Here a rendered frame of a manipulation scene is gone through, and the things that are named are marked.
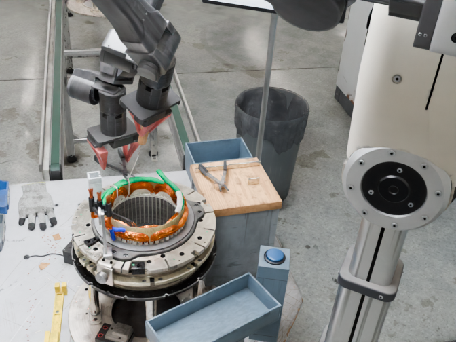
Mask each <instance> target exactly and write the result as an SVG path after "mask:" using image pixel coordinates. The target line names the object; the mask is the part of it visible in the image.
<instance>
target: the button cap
mask: <svg viewBox="0 0 456 342"><path fill-rule="evenodd" d="M266 257H267V259H268V260H269V261H271V262H274V263H277V262H280V261H282V260H283V258H284V253H283V252H282V251H281V250H279V249H277V248H271V249H269V250H268V251H267V253H266Z"/></svg>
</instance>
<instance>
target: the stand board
mask: <svg viewBox="0 0 456 342"><path fill-rule="evenodd" d="M255 161H258V159H257V157H256V158H249V159H237V160H230V161H227V164H228V165H229V164H237V163H244V162H255ZM202 165H203V166H204V167H206V166H218V165H223V161H218V162H211V163H204V164H202ZM198 166H199V164H192V165H190V173H191V176H192V178H193V181H194V183H195V186H196V188H197V191H198V193H199V194H201V195H202V196H203V197H204V198H205V199H206V202H205V203H204V204H210V205H211V206H212V209H213V210H214V214H215V217H220V216H229V215H235V214H244V213H250V212H260V211H265V210H275V209H280V208H282V200H281V198H280V196H279V195H278V193H277V191H276V190H275V188H274V186H273V185H272V183H271V181H270V179H269V177H268V176H267V174H266V172H265V171H264V169H263V167H262V165H261V164H260V166H253V167H247V168H235V169H228V170H227V173H226V177H225V181H226V186H227V188H228V189H229V190H226V188H224V189H221V192H220V189H214V183H215V182H214V181H213V180H212V179H211V178H209V177H208V176H205V175H204V174H203V173H202V172H198V173H195V168H198ZM209 173H210V174H211V175H213V176H214V177H216V178H217V179H219V180H220V181H221V176H220V174H221V175H223V170H217V171H210V172H209ZM258 177H259V178H260V180H259V184H257V185H248V179H249V178H258Z"/></svg>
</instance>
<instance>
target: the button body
mask: <svg viewBox="0 0 456 342"><path fill-rule="evenodd" d="M271 248H277V249H279V250H281V251H282V252H283V253H284V254H285V255H286V260H285V261H284V262H283V263H282V264H281V265H272V264H269V263H268V262H267V261H266V260H265V259H264V253H265V251H267V250H269V249H271ZM289 271H290V249H287V248H278V247H272V246H262V245H261V247H260V253H259V262H258V268H257V273H256V279H257V281H258V282H259V283H260V284H261V285H262V286H263V287H264V288H265V289H266V290H267V291H268V292H269V293H270V294H271V295H272V296H273V297H274V298H275V299H276V300H277V301H278V303H279V304H280V305H281V310H280V317H279V320H278V321H276V322H274V323H272V324H270V325H269V326H266V327H265V328H262V329H261V330H259V331H257V332H255V333H254V334H252V335H250V336H249V338H248V339H252V340H257V341H266V342H277V339H278V332H279V327H280V320H281V316H282V309H283V304H284V297H285V293H286V286H287V282H288V274H289Z"/></svg>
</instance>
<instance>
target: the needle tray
mask: <svg viewBox="0 0 456 342"><path fill-rule="evenodd" d="M280 310H281V305H280V304H279V303H278V301H277V300H276V299H275V298H274V297H273V296H272V295H271V294H270V293H269V292H268V291H267V290H266V289H265V288H264V287H263V286H262V285H261V284H260V283H259V282H258V281H257V279H256V278H255V277H254V276H253V275H252V274H251V273H250V272H248V273H246V274H244V275H242V276H240V277H238V278H236V279H234V280H232V281H230V282H227V283H225V284H223V285H221V286H219V287H216V288H214V289H212V290H210V291H208V292H205V293H204V294H201V295H200V296H198V297H196V298H193V299H191V300H189V301H187V302H185V303H182V304H180V305H178V306H176V307H174V308H172V309H169V310H168V311H165V312H164V313H161V314H159V315H157V316H155V317H153V318H151V319H149V320H146V321H145V324H146V337H147V338H148V340H149V341H150V342H244V339H245V338H246V337H248V336H250V335H252V334H254V333H255V332H257V331H259V330H261V329H262V328H265V327H266V326H269V325H270V324H272V323H274V322H276V321H278V320H279V317H280Z"/></svg>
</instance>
